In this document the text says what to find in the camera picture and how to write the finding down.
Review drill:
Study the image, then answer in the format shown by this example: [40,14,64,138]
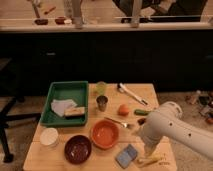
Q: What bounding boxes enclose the dark red grapes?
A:
[137,118,146,126]

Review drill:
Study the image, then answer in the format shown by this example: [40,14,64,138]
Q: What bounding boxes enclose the white cup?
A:
[40,128,58,147]

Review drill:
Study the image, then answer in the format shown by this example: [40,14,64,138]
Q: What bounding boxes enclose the orange bowl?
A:
[90,119,119,150]

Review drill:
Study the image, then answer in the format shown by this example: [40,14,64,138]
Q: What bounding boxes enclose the green cucumber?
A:
[134,109,150,116]

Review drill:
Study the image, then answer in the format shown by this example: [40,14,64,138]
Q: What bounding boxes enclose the wooden block brush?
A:
[64,107,85,117]

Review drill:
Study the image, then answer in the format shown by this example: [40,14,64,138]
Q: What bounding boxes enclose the green translucent cup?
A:
[96,81,107,95]

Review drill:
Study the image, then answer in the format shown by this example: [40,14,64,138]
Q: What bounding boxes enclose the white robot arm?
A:
[138,101,213,160]

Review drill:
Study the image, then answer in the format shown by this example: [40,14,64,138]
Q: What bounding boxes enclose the purple bowl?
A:
[64,135,92,164]

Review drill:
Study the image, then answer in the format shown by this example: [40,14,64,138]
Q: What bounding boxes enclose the blue sponge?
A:
[115,144,138,169]

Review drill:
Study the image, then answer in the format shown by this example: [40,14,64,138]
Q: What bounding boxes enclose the yellow banana toy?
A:
[137,156,162,167]

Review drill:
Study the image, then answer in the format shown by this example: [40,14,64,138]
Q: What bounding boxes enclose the green plastic tray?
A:
[40,81,89,127]

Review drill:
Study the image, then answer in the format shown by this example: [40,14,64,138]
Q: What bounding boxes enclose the black office chair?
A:
[0,57,42,164]

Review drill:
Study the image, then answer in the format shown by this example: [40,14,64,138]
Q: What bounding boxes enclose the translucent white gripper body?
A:
[144,139,160,158]

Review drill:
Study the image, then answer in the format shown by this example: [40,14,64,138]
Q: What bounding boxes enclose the dark red background bowl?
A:
[34,19,48,25]

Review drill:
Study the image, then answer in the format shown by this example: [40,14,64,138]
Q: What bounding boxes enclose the orange fruit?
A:
[117,104,130,117]

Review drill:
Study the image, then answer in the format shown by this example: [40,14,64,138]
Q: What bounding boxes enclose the white cloth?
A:
[51,99,77,117]

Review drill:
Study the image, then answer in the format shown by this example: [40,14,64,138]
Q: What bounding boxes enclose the white handled spatula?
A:
[117,83,148,106]

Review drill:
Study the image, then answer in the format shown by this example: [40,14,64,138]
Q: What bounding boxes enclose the brown background bowl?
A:
[55,17,66,25]

